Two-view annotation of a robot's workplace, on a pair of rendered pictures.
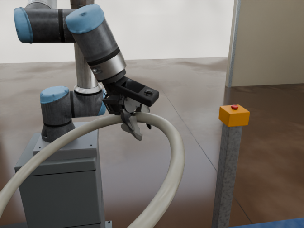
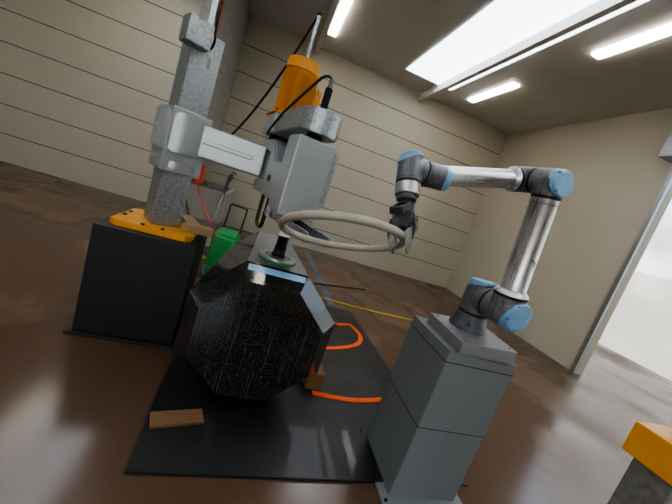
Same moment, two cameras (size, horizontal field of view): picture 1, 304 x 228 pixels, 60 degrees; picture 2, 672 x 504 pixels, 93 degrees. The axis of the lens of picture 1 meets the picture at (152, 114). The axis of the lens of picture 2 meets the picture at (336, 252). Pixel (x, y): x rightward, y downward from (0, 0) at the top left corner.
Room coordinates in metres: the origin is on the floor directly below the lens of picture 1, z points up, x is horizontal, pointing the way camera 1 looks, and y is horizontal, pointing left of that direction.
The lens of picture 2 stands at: (0.39, -1.05, 1.36)
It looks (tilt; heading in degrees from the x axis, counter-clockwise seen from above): 10 degrees down; 84
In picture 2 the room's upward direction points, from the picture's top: 19 degrees clockwise
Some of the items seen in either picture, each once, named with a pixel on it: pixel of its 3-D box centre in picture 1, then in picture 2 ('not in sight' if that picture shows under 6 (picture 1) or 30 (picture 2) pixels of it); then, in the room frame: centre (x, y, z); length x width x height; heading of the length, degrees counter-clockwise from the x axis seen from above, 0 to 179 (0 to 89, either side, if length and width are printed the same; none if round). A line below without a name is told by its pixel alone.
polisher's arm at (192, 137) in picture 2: not in sight; (212, 144); (-0.43, 1.32, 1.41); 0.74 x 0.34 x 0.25; 8
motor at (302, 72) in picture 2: not in sight; (299, 92); (0.04, 1.39, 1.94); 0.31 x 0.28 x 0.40; 22
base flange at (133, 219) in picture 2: not in sight; (160, 223); (-0.62, 1.29, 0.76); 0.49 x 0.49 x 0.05; 12
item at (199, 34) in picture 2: not in sight; (198, 34); (-0.60, 1.14, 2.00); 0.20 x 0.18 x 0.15; 12
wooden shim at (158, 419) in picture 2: not in sight; (177, 417); (0.04, 0.44, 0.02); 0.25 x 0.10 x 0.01; 26
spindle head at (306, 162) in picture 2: not in sight; (296, 180); (0.24, 0.84, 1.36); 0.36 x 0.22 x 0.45; 112
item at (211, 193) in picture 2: not in sight; (205, 211); (-1.29, 4.28, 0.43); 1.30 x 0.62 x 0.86; 99
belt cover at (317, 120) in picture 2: not in sight; (298, 130); (0.14, 1.09, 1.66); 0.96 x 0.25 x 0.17; 112
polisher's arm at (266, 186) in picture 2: not in sight; (284, 178); (0.14, 1.14, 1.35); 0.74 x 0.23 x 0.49; 112
